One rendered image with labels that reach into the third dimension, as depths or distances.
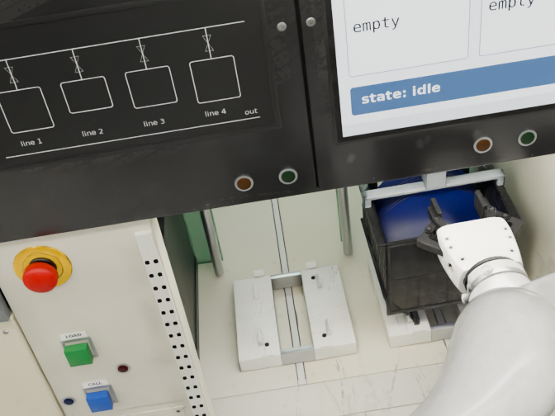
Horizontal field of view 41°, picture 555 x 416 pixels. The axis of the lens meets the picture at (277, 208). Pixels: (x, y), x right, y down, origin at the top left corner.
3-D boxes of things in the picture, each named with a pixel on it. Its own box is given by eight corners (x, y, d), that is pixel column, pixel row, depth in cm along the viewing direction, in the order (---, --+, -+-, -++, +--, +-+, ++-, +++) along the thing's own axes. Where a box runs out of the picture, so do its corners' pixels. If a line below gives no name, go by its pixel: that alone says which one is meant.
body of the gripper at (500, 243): (456, 309, 101) (433, 255, 109) (530, 297, 101) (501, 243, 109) (457, 270, 96) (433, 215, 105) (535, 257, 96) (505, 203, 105)
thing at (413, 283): (378, 332, 133) (372, 201, 112) (356, 251, 148) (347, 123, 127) (513, 309, 133) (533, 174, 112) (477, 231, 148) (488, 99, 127)
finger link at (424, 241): (415, 259, 105) (417, 234, 109) (472, 262, 103) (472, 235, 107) (415, 253, 104) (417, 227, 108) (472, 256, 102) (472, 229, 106)
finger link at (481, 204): (488, 234, 108) (473, 205, 113) (509, 230, 108) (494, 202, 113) (489, 217, 106) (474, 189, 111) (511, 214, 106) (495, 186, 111)
